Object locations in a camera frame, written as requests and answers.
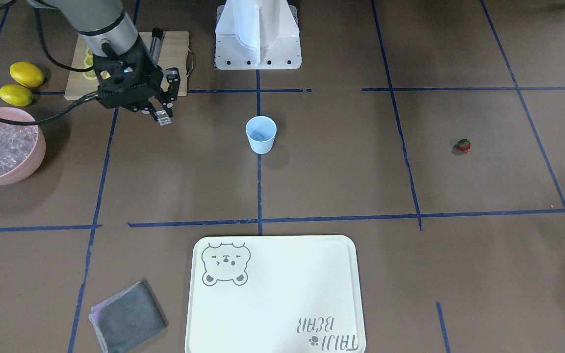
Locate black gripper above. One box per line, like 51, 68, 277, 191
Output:
93, 38, 181, 123

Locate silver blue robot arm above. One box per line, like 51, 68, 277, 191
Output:
28, 0, 181, 126

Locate light blue plastic cup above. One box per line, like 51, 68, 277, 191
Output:
245, 116, 278, 154

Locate wooden cutting board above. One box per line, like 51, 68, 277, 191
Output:
64, 31, 193, 101

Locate yellow lemon near bowl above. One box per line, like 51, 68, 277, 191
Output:
9, 62, 45, 89

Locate yellow lemon near edge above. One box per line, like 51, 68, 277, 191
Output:
0, 84, 33, 107

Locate pink bowl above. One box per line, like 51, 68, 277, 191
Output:
0, 107, 46, 186

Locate grey folded cloth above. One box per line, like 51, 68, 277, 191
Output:
88, 281, 167, 353

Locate cream bear tray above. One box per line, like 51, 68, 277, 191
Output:
184, 235, 367, 353

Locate red strawberry on table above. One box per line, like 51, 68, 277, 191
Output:
457, 139, 472, 153

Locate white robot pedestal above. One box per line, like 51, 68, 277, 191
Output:
214, 0, 302, 70

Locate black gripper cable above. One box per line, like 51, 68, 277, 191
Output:
0, 5, 104, 127

